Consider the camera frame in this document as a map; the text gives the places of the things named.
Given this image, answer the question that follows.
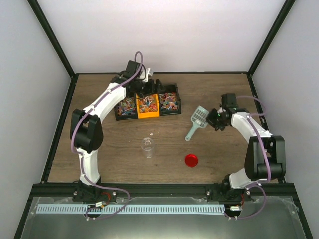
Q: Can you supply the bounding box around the light blue slotted scoop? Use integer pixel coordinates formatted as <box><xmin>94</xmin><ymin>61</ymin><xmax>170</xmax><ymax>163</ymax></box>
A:
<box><xmin>185</xmin><ymin>106</ymin><xmax>209</xmax><ymax>142</ymax></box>

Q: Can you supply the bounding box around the black candy bin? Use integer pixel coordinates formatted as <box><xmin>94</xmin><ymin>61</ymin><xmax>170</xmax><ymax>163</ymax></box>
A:
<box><xmin>114</xmin><ymin>97</ymin><xmax>138</xmax><ymax>121</ymax></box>
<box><xmin>158</xmin><ymin>83</ymin><xmax>182</xmax><ymax>116</ymax></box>

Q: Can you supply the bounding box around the orange candy bin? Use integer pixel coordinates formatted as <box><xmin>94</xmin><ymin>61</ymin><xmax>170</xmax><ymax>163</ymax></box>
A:
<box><xmin>136</xmin><ymin>94</ymin><xmax>160</xmax><ymax>119</ymax></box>

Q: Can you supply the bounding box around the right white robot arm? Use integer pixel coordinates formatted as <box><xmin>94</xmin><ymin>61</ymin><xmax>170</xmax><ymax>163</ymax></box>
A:
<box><xmin>206</xmin><ymin>93</ymin><xmax>286</xmax><ymax>201</ymax></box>

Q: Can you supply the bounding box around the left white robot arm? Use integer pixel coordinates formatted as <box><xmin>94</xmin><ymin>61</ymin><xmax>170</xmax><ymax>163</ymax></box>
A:
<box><xmin>70</xmin><ymin>76</ymin><xmax>164</xmax><ymax>201</ymax></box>

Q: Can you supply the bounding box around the red jar lid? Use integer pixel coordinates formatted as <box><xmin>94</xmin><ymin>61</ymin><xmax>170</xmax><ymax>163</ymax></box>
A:
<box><xmin>184</xmin><ymin>154</ymin><xmax>198</xmax><ymax>168</ymax></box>

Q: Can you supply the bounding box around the clear plastic jar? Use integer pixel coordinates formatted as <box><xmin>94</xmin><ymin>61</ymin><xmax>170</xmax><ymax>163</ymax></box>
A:
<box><xmin>141</xmin><ymin>137</ymin><xmax>155</xmax><ymax>158</ymax></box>

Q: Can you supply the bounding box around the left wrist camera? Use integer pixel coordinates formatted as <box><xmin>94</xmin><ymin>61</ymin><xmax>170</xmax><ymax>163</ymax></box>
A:
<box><xmin>139</xmin><ymin>68</ymin><xmax>153</xmax><ymax>82</ymax></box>

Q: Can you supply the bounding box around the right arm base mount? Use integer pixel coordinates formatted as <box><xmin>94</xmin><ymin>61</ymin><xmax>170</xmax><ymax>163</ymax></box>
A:
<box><xmin>205</xmin><ymin>175</ymin><xmax>246</xmax><ymax>202</ymax></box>

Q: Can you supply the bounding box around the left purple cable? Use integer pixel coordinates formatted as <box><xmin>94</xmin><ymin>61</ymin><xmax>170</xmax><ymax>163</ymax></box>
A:
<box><xmin>71</xmin><ymin>51</ymin><xmax>147</xmax><ymax>221</ymax></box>

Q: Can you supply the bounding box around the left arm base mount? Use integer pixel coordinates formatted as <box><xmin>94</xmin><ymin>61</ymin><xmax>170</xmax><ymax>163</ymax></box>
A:
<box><xmin>73</xmin><ymin>180</ymin><xmax>117</xmax><ymax>203</ymax></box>

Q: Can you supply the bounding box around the black aluminium frame rail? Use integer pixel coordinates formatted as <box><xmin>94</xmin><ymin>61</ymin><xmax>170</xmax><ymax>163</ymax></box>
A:
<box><xmin>29</xmin><ymin>183</ymin><xmax>295</xmax><ymax>199</ymax></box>

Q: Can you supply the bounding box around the light blue slotted cable duct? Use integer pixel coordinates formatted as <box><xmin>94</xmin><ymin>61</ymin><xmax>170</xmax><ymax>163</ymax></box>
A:
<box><xmin>36</xmin><ymin>204</ymin><xmax>225</xmax><ymax>215</ymax></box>

